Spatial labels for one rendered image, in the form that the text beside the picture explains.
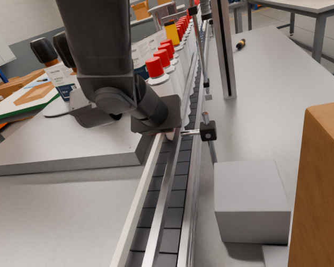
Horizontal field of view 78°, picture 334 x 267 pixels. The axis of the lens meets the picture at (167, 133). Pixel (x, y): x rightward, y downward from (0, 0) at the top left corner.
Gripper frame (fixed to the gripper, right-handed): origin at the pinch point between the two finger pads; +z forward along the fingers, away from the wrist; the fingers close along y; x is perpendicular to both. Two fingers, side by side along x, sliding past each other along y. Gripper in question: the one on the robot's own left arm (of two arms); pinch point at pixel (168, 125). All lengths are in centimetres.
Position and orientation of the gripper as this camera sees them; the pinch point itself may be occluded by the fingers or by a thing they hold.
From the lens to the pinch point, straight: 48.3
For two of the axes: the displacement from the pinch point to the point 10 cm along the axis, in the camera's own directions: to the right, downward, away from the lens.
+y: -9.5, 1.1, 2.9
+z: 3.1, 2.3, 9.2
